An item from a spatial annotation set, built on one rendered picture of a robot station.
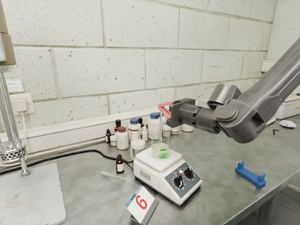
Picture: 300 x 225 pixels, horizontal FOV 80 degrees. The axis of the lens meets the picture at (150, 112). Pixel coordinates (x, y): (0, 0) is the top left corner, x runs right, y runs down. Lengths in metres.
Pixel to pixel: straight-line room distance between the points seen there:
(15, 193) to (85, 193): 0.21
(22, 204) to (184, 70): 1.00
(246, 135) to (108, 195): 0.43
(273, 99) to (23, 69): 0.84
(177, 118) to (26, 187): 0.53
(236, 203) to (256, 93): 0.35
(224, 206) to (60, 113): 0.75
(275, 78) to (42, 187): 0.70
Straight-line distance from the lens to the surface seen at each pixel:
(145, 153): 0.64
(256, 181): 0.74
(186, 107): 0.48
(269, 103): 0.42
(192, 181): 0.61
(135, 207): 0.54
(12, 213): 0.66
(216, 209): 0.60
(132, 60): 0.98
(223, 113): 0.39
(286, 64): 0.46
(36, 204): 0.65
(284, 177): 0.82
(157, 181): 0.59
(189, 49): 1.21
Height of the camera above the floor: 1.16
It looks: 18 degrees down
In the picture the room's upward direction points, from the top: straight up
